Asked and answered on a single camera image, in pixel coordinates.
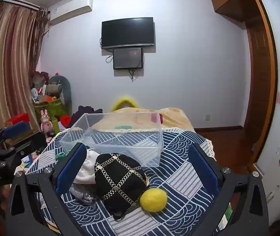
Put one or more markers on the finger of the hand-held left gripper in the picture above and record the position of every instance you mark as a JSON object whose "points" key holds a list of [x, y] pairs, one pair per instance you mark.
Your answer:
{"points": [[17, 129], [29, 142]]}

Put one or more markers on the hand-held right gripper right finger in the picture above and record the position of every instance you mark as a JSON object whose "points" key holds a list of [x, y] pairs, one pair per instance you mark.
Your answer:
{"points": [[205, 168]]}

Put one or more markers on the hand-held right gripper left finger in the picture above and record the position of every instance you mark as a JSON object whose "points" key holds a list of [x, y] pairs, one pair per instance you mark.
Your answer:
{"points": [[68, 174]]}

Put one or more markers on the white fabric pouch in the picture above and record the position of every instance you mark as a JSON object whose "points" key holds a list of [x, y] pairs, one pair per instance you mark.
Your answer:
{"points": [[87, 169]]}

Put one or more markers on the black gold-studded hat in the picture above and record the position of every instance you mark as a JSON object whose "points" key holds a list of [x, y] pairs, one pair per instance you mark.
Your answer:
{"points": [[120, 179]]}

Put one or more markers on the yellow felt ball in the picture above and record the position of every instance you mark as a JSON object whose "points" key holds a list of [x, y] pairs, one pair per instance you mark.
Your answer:
{"points": [[154, 199]]}

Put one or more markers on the clear plastic storage box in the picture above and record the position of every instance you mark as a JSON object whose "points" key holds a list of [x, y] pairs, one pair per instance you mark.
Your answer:
{"points": [[120, 137]]}

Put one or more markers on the red toy box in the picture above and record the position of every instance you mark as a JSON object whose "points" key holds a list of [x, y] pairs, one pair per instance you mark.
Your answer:
{"points": [[17, 119]]}

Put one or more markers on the grey sparkly fabric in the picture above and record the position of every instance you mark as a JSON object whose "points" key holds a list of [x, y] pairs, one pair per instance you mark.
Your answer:
{"points": [[83, 195]]}

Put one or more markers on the pink bunny doll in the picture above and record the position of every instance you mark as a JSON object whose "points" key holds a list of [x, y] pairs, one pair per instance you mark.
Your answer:
{"points": [[46, 121]]}

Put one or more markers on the navy wave patterned tablecloth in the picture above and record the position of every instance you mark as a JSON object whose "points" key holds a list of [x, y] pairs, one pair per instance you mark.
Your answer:
{"points": [[174, 177]]}

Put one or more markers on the green storage box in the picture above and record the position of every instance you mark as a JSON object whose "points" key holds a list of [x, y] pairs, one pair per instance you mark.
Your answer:
{"points": [[51, 108]]}

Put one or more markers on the red cloth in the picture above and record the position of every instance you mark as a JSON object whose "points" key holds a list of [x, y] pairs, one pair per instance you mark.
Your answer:
{"points": [[65, 121]]}

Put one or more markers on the grey plush toy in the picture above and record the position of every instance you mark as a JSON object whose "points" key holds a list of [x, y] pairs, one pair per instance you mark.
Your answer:
{"points": [[62, 88]]}

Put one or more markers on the dark purple cloth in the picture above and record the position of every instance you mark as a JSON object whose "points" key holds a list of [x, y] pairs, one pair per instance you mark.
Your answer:
{"points": [[86, 111]]}

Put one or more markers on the striped red brown curtain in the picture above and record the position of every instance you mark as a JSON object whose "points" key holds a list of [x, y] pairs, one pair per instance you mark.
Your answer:
{"points": [[8, 64]]}

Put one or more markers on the yellow printed blanket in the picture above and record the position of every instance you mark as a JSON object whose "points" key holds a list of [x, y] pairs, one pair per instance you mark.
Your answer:
{"points": [[149, 119]]}

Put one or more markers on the yellow fuzzy plush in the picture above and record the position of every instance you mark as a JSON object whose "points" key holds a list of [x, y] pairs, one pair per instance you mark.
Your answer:
{"points": [[125, 103]]}

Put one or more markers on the wooden wardrobe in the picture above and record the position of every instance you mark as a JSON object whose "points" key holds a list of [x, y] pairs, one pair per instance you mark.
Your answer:
{"points": [[250, 61]]}

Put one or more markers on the wall power outlet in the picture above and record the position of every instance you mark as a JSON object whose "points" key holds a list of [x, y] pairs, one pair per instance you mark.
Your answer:
{"points": [[207, 117]]}

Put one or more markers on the small black wall monitor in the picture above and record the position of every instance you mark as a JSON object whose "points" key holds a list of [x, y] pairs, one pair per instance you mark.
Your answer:
{"points": [[127, 58]]}

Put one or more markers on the white wall air conditioner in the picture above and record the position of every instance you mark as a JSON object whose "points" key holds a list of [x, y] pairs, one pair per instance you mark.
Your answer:
{"points": [[68, 9]]}

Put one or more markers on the large black wall television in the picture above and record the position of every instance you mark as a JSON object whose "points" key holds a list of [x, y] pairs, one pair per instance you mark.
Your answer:
{"points": [[127, 32]]}

